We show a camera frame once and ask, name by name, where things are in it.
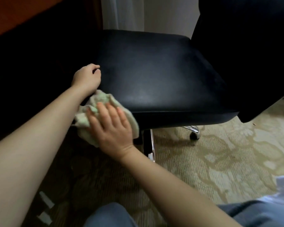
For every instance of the person's left hand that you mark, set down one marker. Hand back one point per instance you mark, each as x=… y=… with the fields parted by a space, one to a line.
x=85 y=77

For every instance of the person's right hand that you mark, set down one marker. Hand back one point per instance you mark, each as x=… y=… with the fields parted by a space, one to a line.
x=111 y=132

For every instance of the person's right thumb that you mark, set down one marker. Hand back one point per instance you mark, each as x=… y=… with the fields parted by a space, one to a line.
x=91 y=120

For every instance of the person's right middle finger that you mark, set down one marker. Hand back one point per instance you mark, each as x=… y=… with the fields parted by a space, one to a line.
x=112 y=114

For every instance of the person's left fingers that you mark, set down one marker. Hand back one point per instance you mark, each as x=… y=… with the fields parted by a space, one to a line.
x=94 y=68

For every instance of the pale green cleaning cloth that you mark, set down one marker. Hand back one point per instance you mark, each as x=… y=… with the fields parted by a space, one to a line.
x=98 y=101

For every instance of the black leather office chair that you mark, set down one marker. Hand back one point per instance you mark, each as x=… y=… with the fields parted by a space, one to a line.
x=156 y=75

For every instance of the person's left forearm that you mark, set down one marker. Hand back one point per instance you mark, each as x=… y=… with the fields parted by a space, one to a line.
x=33 y=148

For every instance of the person's right forearm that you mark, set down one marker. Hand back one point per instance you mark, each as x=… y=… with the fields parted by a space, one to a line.
x=170 y=191

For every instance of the white sheer curtain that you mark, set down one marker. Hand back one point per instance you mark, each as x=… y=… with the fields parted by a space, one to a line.
x=142 y=11

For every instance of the brown wooden desk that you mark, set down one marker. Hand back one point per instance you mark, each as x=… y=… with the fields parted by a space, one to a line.
x=26 y=14

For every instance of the white flat strip object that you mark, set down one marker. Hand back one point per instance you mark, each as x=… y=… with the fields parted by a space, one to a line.
x=45 y=218
x=46 y=200

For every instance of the blue jeans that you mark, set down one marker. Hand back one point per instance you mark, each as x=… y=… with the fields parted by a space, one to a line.
x=108 y=216

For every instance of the white shirt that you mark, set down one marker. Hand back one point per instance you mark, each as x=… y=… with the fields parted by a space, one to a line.
x=282 y=189

